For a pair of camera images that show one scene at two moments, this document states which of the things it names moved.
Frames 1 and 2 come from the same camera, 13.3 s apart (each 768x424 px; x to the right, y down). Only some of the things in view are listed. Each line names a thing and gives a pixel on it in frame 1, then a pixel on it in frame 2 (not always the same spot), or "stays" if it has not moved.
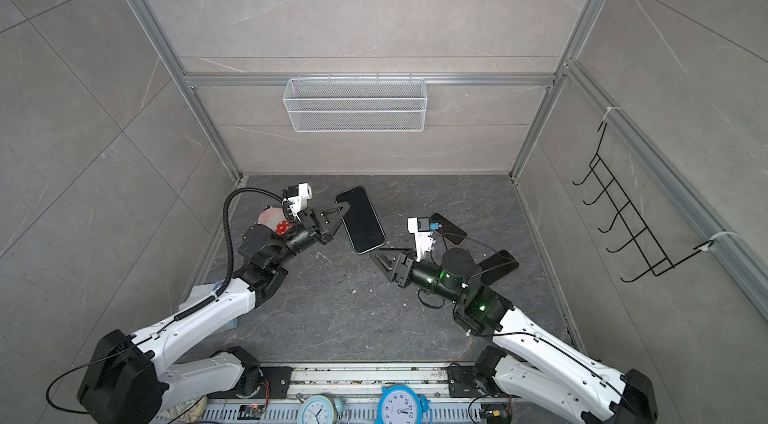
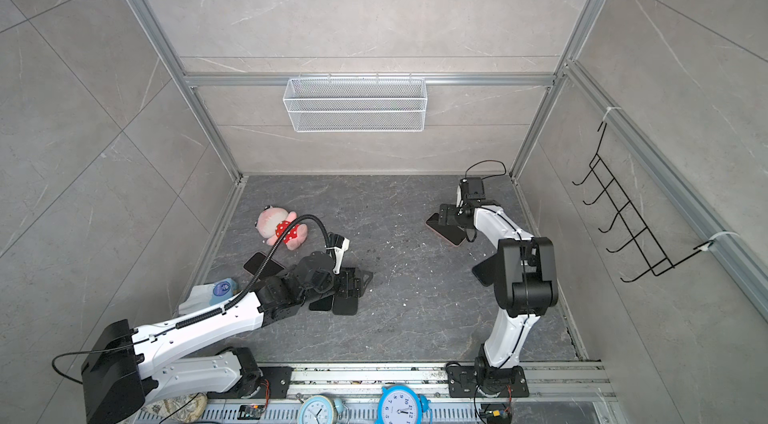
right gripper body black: (406, 274) → (456, 215)
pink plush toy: (275, 218) stays
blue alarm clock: (401, 405) stays
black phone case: (497, 266) stays
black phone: (448, 229) stays
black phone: (360, 220) → (323, 304)
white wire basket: (355, 105) stays
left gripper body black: (312, 233) → (343, 285)
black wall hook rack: (654, 256) stays
